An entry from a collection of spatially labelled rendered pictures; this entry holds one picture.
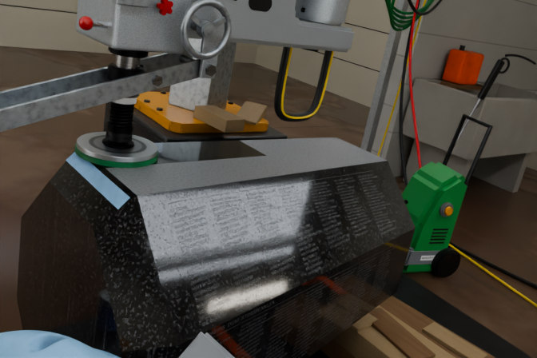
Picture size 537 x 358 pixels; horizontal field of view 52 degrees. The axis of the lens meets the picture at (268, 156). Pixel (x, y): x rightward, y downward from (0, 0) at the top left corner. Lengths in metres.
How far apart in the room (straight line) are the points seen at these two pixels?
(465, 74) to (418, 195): 1.85
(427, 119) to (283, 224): 3.02
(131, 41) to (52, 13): 6.34
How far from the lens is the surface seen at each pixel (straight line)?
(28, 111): 1.36
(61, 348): 0.28
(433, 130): 4.40
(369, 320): 2.23
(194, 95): 2.36
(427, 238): 3.10
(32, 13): 7.61
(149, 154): 1.49
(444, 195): 3.04
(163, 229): 1.31
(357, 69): 7.80
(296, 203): 1.58
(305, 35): 1.72
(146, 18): 1.37
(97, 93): 1.41
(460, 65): 4.68
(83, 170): 1.50
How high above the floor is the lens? 1.36
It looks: 17 degrees down
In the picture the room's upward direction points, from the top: 11 degrees clockwise
